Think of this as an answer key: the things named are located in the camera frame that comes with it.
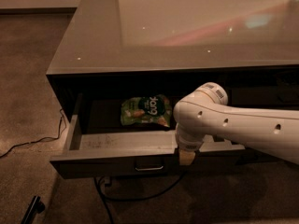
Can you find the green snack bag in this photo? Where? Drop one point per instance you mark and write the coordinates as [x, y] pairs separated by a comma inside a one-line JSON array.
[[147, 110]]

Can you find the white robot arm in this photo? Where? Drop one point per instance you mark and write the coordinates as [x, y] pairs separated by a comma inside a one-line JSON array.
[[206, 111]]

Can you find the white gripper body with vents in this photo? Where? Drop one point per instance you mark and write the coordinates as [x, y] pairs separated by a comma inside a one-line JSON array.
[[189, 146]]

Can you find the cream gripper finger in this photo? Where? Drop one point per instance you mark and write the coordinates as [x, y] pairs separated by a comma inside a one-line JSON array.
[[186, 158]]

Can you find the black object on floor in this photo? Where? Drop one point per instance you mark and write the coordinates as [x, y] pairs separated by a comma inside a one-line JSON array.
[[35, 207]]

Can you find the dark cabinet with glossy top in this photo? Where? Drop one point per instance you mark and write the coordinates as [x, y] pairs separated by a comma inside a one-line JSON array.
[[115, 49]]

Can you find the grey power strip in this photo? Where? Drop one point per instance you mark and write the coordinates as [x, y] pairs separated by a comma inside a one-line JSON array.
[[107, 180]]

